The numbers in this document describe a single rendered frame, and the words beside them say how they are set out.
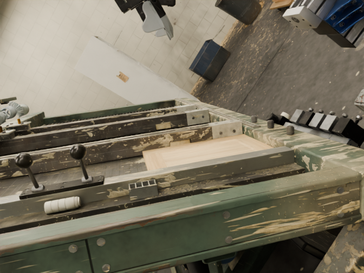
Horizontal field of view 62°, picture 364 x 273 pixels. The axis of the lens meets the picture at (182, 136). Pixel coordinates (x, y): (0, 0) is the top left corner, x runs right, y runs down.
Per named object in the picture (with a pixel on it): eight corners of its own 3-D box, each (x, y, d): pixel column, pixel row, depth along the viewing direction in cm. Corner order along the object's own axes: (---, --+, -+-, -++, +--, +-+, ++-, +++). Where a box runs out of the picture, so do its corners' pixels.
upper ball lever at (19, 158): (46, 196, 75) (28, 158, 66) (31, 199, 75) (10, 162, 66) (48, 184, 78) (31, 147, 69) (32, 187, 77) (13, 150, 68)
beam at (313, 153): (412, 211, 65) (414, 163, 63) (363, 222, 63) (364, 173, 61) (187, 109, 277) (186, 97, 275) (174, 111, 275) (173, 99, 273)
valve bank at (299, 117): (410, 142, 93) (357, 102, 87) (384, 181, 94) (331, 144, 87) (311, 120, 141) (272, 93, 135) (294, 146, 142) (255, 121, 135)
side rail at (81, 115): (176, 112, 267) (174, 99, 265) (46, 131, 248) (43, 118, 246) (174, 111, 275) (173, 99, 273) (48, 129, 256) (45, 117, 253)
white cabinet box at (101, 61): (204, 105, 503) (91, 34, 448) (185, 134, 514) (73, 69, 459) (197, 98, 560) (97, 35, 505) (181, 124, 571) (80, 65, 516)
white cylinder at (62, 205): (45, 216, 71) (80, 209, 73) (43, 205, 71) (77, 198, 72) (48, 210, 74) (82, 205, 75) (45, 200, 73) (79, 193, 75)
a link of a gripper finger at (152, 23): (155, 49, 69) (131, 11, 66) (176, 34, 68) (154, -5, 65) (155, 50, 66) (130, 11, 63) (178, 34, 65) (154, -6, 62)
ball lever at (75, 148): (96, 187, 77) (84, 150, 68) (80, 190, 77) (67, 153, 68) (95, 176, 80) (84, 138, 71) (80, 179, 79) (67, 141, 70)
